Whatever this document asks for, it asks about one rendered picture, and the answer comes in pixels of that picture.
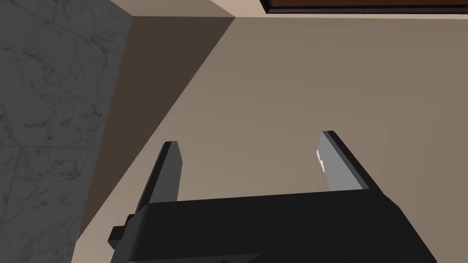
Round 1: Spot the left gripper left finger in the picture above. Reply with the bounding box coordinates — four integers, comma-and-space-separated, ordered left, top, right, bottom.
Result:
135, 140, 183, 215

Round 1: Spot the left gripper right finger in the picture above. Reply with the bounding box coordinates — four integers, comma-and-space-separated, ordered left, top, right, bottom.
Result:
316, 130, 383, 194

